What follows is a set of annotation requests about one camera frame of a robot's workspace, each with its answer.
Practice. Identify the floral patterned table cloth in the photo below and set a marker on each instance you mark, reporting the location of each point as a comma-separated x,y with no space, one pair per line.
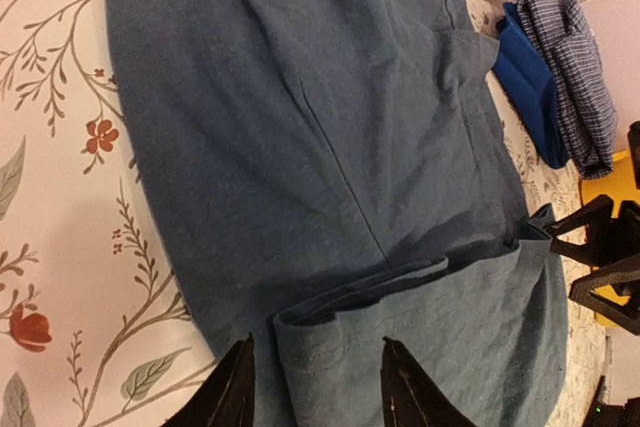
94,331

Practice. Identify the grey blue garment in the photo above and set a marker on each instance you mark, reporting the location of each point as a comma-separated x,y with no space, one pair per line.
325,174

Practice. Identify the folded royal blue garment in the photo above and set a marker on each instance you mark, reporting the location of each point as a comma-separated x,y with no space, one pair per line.
528,82

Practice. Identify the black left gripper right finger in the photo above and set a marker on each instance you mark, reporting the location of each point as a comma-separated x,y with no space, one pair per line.
410,398

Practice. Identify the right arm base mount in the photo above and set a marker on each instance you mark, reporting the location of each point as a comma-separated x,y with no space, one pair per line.
602,414

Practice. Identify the blue checkered button shirt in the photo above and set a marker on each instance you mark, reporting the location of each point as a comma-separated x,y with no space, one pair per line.
587,118

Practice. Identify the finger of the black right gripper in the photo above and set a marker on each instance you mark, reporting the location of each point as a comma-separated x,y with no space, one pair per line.
612,292
585,232

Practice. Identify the yellow plastic laundry basket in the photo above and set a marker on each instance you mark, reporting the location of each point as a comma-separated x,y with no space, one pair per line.
622,184

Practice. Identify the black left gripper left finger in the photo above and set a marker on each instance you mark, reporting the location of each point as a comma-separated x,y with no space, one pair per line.
227,397

